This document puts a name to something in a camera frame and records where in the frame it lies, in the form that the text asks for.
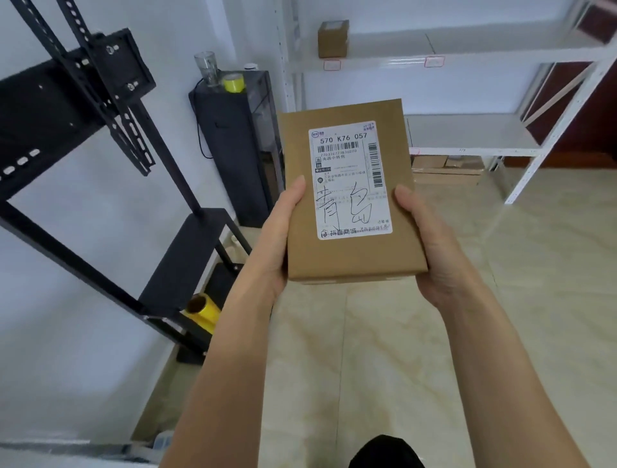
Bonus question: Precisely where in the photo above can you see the person's right hand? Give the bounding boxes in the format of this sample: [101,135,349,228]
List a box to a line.
[394,184,488,312]

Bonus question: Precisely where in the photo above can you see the person's left hand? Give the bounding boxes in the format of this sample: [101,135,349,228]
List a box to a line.
[239,175,307,307]

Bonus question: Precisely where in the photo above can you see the white metal shelf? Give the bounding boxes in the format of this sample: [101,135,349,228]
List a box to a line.
[272,0,617,206]

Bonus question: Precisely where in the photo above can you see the person's left forearm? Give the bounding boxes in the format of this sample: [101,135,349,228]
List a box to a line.
[159,277,276,468]

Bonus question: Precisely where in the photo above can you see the person's right forearm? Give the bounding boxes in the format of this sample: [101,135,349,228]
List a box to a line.
[441,284,591,468]

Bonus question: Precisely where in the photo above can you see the pile of stored cardboard boxes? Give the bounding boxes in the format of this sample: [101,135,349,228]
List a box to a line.
[410,155,487,186]

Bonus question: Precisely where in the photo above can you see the yellow film roll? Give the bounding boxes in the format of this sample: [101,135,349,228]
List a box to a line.
[181,294,222,334]

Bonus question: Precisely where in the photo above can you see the black water dispenser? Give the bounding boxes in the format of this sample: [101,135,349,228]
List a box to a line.
[188,71,285,228]

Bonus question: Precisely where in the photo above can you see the clear glass pitcher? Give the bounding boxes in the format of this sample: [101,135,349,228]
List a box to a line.
[194,51,220,87]

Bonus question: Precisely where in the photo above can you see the dark red door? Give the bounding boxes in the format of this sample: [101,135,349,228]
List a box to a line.
[520,0,617,168]

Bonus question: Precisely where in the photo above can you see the black metal screen stand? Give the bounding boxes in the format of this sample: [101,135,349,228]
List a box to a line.
[0,0,254,365]

